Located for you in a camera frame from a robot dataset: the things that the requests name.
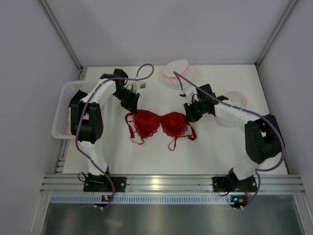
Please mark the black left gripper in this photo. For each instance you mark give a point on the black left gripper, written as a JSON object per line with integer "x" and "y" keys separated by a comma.
{"x": 127, "y": 97}

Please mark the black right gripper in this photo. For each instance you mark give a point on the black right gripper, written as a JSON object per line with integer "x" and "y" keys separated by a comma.
{"x": 194, "y": 107}

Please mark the red lace garment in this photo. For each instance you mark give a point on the red lace garment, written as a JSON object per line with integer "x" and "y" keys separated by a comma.
{"x": 144, "y": 124}

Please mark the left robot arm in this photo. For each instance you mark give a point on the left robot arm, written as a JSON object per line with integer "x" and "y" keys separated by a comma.
{"x": 86, "y": 122}

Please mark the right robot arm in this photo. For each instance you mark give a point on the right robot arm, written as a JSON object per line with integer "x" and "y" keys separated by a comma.
{"x": 263, "y": 139}

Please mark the pink garment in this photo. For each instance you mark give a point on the pink garment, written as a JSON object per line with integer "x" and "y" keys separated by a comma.
{"x": 69, "y": 122}

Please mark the white plastic basket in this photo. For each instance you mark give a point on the white plastic basket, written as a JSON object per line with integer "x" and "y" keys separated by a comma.
{"x": 60, "y": 127}

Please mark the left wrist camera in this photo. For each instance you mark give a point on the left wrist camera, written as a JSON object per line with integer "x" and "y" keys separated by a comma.
{"x": 137, "y": 85}

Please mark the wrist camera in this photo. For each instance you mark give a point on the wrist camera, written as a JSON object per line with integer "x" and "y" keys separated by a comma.
{"x": 188, "y": 95}
{"x": 137, "y": 85}

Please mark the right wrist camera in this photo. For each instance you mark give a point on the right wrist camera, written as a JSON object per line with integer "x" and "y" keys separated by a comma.
{"x": 188, "y": 95}

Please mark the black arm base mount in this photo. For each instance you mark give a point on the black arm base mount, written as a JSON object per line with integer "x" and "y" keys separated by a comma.
{"x": 227, "y": 184}

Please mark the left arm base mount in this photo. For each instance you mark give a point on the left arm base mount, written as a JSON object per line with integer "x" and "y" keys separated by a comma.
{"x": 100, "y": 183}

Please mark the perforated cable tray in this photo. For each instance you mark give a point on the perforated cable tray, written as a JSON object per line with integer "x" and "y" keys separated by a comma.
{"x": 147, "y": 199}

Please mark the aluminium rail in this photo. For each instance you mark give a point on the aluminium rail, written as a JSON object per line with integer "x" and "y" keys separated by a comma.
{"x": 198, "y": 184}

